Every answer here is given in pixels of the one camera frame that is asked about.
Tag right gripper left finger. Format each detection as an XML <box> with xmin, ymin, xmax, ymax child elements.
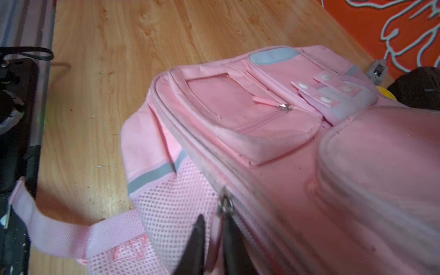
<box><xmin>173</xmin><ymin>214</ymin><xmax>205</xmax><ymax>275</ymax></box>

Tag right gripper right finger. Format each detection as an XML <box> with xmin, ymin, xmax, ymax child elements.
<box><xmin>222</xmin><ymin>213</ymin><xmax>258</xmax><ymax>275</ymax></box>

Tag pink student backpack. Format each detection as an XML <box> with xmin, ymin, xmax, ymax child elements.
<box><xmin>8</xmin><ymin>46</ymin><xmax>440</xmax><ymax>275</ymax></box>

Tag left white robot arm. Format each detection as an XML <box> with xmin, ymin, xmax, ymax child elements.
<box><xmin>1</xmin><ymin>47</ymin><xmax>54</xmax><ymax>193</ymax></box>

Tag black pencil case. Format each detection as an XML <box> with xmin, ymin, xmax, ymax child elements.
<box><xmin>387</xmin><ymin>66</ymin><xmax>440</xmax><ymax>111</ymax></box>

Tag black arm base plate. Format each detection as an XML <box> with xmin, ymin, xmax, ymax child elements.
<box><xmin>1</xmin><ymin>194</ymin><xmax>30</xmax><ymax>275</ymax></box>

